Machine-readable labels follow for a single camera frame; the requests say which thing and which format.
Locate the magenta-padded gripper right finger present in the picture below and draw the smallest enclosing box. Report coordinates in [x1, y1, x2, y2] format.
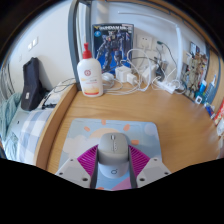
[128, 144, 172, 189]

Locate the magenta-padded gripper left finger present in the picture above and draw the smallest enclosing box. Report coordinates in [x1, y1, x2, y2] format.
[54, 144, 100, 190]

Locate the grey white computer mouse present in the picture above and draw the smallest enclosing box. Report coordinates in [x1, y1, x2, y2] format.
[97, 132, 130, 179]

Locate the pastel printed mouse pad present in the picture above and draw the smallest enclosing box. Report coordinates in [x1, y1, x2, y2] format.
[58, 118, 164, 192]

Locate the plaid bed cover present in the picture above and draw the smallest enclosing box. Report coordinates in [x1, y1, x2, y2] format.
[6, 108, 54, 166]

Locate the blue tissue packet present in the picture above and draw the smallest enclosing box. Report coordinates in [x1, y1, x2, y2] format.
[203, 102, 216, 118]

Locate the white power strip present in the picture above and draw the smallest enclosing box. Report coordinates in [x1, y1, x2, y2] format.
[153, 79, 177, 94]

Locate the teal blanket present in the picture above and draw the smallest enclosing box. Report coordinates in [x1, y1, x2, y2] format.
[0, 92, 22, 161]

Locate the white red-capped lotion bottle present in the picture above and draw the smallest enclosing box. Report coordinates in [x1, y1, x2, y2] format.
[76, 42, 104, 98]

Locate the black bag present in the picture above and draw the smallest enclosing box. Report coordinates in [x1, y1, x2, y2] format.
[20, 56, 48, 112]

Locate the blue tube with white cap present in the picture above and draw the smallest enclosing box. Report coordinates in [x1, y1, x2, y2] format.
[198, 79, 208, 98]

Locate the blue spray bottle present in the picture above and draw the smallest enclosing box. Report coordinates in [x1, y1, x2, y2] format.
[204, 74, 218, 104]

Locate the white charger block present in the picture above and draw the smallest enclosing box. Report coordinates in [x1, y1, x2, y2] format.
[114, 65, 132, 83]

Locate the beige robot model figure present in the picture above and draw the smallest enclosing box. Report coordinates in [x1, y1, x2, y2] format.
[183, 53, 208, 99]

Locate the blue robot model box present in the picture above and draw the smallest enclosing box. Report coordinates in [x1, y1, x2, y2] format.
[91, 22, 135, 75]

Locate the white wall switch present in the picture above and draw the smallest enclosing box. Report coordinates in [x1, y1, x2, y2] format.
[28, 35, 39, 51]

